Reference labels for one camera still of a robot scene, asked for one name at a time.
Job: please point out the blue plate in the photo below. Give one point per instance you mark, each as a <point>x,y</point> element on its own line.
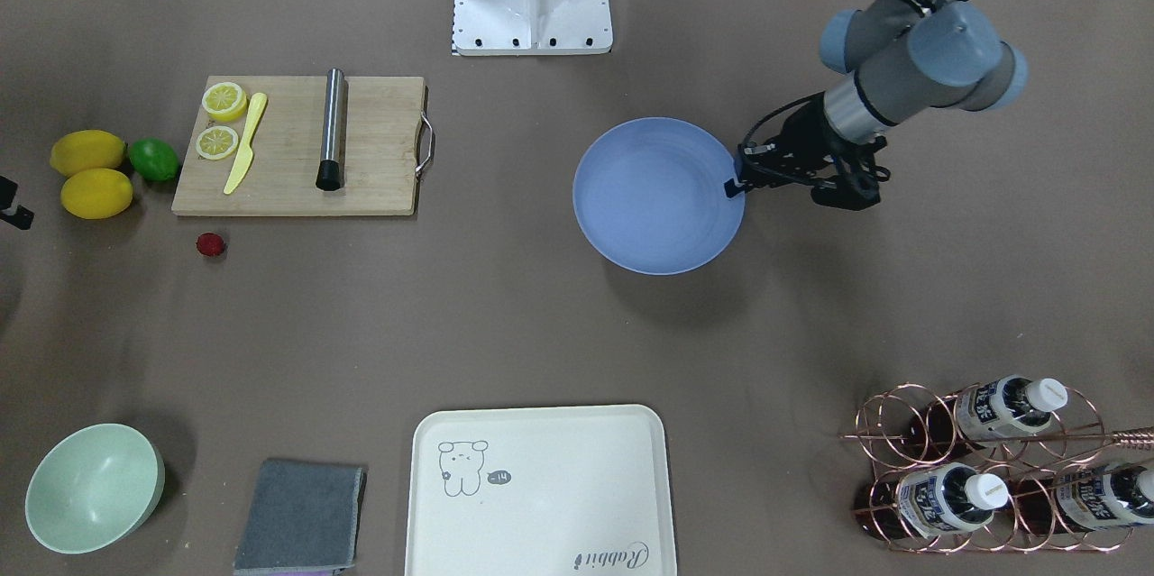
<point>650,196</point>

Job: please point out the bamboo cutting board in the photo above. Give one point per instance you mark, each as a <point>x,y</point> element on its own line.
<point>380,154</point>

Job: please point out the yellow lemon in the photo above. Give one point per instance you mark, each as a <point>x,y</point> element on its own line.
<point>97,193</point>
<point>87,149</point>

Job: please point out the grey folded cloth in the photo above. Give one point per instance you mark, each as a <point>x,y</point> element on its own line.
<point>303,519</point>

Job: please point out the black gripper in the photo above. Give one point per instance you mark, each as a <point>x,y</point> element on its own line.
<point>803,135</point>

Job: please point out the dark drink bottle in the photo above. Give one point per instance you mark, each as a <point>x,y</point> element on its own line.
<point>983,415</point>
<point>1114,495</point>
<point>951,499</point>

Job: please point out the red strawberry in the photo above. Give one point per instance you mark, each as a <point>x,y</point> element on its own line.
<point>210,244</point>

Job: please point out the lemon half slice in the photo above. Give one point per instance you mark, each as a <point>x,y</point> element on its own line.
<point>217,142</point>
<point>225,102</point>

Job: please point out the cream rabbit tray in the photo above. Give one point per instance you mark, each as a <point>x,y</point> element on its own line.
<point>541,491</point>

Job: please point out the green lime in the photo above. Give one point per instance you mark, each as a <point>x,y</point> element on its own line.
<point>154,159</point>

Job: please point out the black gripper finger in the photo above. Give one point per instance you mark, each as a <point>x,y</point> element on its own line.
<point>13,212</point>

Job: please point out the steel muddler black tip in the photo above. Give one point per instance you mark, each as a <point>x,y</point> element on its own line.
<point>330,171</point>

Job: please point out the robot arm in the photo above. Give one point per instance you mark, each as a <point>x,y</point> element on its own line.
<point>896,58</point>

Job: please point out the copper wire bottle rack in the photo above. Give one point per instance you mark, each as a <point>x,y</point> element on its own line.
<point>892,430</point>

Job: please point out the mint green bowl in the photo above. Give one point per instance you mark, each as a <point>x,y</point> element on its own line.
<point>93,488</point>

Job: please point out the yellow plastic knife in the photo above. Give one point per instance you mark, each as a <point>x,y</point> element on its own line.
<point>244,155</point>

